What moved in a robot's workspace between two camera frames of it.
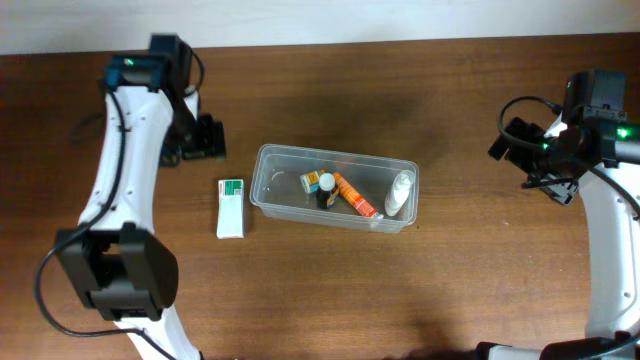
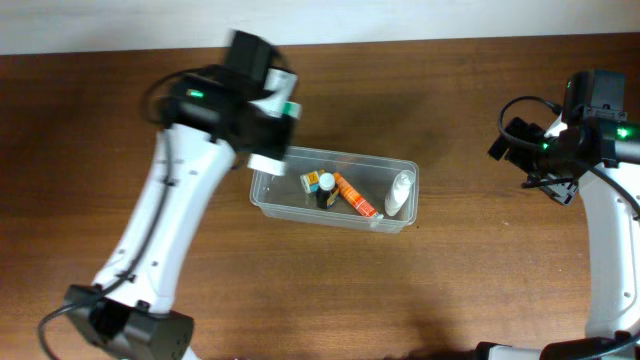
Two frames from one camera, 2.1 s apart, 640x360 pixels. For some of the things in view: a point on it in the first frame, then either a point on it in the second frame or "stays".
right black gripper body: [533, 161] stays
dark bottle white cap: [327, 183] stays
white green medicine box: [230, 220] → [284, 87]
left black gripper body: [193, 139] → [267, 135]
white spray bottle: [399, 192] stays
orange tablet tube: [356, 199] stays
